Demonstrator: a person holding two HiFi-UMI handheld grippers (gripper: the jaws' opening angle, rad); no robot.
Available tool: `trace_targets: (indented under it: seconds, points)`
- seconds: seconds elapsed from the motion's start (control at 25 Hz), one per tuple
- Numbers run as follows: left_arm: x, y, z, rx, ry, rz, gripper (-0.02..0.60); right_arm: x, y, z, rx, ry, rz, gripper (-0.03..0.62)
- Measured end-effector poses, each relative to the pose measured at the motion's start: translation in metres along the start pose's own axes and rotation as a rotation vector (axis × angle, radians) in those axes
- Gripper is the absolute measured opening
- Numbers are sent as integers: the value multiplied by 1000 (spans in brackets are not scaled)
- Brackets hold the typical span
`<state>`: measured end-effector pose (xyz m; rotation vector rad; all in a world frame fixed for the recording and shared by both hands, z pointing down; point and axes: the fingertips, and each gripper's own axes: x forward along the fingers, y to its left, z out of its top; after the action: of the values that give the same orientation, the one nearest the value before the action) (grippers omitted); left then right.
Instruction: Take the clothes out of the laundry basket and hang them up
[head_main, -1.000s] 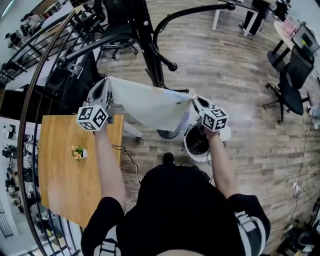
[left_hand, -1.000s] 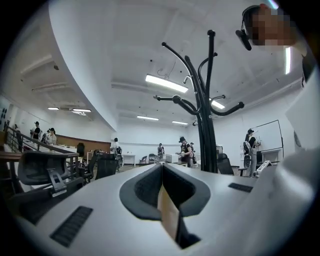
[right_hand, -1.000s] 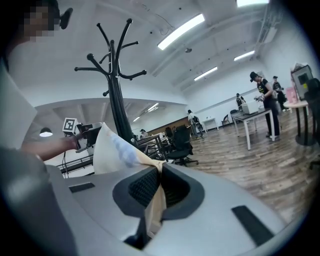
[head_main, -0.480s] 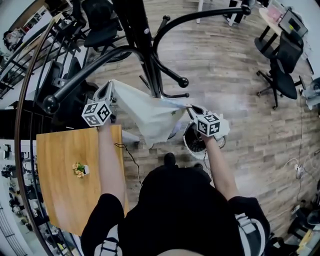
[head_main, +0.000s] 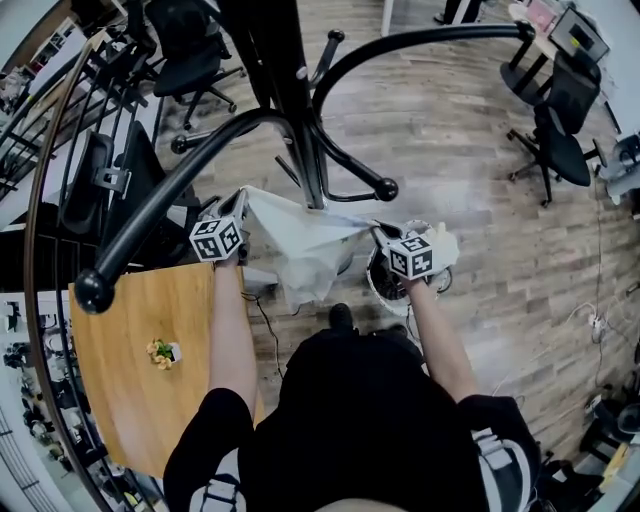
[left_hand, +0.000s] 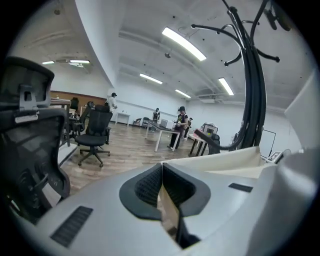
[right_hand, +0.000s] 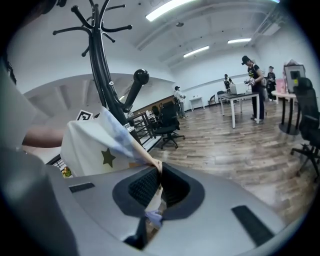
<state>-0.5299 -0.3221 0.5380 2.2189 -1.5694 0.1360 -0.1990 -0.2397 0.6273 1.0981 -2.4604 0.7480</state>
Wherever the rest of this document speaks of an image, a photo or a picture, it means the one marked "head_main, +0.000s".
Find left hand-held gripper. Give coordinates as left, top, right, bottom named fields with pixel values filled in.
left=188, top=188, right=250, bottom=266

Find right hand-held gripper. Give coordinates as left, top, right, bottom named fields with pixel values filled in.
left=370, top=219, right=434, bottom=281

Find cream clothes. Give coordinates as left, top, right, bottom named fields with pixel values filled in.
left=427, top=222, right=461, bottom=274

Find white clothes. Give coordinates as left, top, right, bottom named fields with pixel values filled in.
left=241, top=184, right=374, bottom=317

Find black coat rack stand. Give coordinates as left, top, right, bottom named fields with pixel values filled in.
left=73, top=0, right=537, bottom=315

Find person's right forearm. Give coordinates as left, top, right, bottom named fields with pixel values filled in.
left=399, top=277, right=479, bottom=404

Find person's left forearm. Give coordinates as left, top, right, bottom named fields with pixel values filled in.
left=208, top=257, right=259, bottom=402

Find white mesh laundry basket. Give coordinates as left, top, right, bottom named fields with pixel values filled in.
left=366, top=219, right=454, bottom=318

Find person's black shoe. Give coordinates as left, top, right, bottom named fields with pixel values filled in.
left=328, top=302, right=354, bottom=332

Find small potted plant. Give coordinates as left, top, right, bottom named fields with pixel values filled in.
left=145, top=338, right=183, bottom=372

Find person's black shirt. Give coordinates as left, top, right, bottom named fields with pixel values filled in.
left=163, top=329, right=542, bottom=512

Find black railing with wooden handrail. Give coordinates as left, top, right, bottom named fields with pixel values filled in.
left=0, top=39, right=167, bottom=512

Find wooden table with white legs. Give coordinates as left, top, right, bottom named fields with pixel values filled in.
left=68, top=262, right=279, bottom=479

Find white robot on stand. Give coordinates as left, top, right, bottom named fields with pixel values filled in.
left=597, top=132, right=640, bottom=207

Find pink box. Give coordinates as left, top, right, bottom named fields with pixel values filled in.
left=524, top=0, right=558, bottom=27

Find black framed board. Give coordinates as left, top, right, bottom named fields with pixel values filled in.
left=548, top=5, right=612, bottom=64

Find grey white shoulder strap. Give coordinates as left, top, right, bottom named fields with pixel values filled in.
left=472, top=429, right=532, bottom=512
left=189, top=449, right=247, bottom=512

